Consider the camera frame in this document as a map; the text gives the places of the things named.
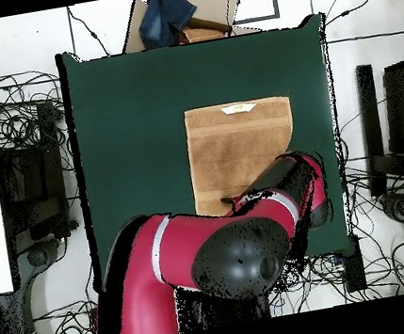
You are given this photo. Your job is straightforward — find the tan terry towel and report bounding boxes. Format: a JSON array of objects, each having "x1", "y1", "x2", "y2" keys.
[{"x1": 178, "y1": 92, "x2": 307, "y2": 221}]

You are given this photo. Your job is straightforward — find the dark green table cloth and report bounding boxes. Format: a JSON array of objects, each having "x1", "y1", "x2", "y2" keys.
[{"x1": 55, "y1": 8, "x2": 364, "y2": 296}]

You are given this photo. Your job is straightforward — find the blue denim jeans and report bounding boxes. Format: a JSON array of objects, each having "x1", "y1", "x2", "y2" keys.
[{"x1": 133, "y1": 0, "x2": 203, "y2": 51}]

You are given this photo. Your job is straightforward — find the brown cardboard box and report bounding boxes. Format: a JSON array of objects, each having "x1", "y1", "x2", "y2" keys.
[{"x1": 114, "y1": 0, "x2": 263, "y2": 55}]

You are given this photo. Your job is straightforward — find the black cable tangle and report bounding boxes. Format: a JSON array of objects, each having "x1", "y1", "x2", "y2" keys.
[
  {"x1": 29, "y1": 292, "x2": 103, "y2": 334},
  {"x1": 329, "y1": 94, "x2": 404, "y2": 303},
  {"x1": 261, "y1": 247, "x2": 363, "y2": 319},
  {"x1": 0, "y1": 64, "x2": 76, "y2": 182}
]

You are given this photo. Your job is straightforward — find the black metal frame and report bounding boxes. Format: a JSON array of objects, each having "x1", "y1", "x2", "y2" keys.
[
  {"x1": 0, "y1": 99, "x2": 81, "y2": 248},
  {"x1": 347, "y1": 57, "x2": 404, "y2": 200}
]

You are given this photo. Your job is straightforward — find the thin black cable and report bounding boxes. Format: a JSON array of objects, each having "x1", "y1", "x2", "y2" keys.
[{"x1": 65, "y1": 0, "x2": 111, "y2": 62}]

